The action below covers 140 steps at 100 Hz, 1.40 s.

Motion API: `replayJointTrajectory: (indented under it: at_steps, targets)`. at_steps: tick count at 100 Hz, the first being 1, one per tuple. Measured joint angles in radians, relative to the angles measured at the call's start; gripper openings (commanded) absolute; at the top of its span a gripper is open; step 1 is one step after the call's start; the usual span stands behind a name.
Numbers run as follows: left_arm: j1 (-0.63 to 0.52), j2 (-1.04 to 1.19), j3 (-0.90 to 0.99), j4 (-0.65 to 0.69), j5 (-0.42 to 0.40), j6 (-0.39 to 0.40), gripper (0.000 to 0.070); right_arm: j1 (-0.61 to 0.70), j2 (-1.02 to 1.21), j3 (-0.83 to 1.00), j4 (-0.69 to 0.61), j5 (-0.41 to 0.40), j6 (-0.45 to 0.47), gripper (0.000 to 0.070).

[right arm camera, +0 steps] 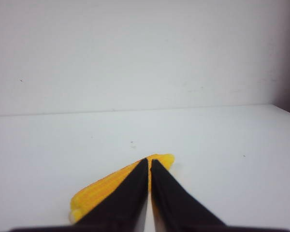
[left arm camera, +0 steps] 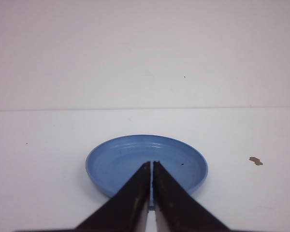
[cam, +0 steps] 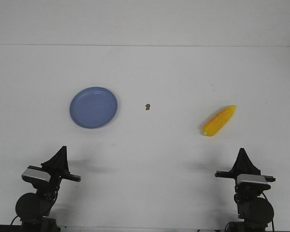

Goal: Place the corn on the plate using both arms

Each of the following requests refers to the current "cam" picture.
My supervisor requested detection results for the blue round plate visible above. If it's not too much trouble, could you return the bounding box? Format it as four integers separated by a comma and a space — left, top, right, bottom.
69, 87, 118, 129

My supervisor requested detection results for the yellow toy corn cob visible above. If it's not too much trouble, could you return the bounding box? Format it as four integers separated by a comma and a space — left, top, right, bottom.
202, 105, 237, 137

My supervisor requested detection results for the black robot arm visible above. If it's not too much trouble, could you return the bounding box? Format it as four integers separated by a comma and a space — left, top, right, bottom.
215, 148, 276, 232
15, 146, 70, 232

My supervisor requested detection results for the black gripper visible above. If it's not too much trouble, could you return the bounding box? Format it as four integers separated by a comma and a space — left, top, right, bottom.
215, 148, 276, 191

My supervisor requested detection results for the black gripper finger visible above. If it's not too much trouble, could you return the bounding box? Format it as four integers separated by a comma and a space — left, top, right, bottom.
41, 146, 65, 172
62, 146, 69, 172

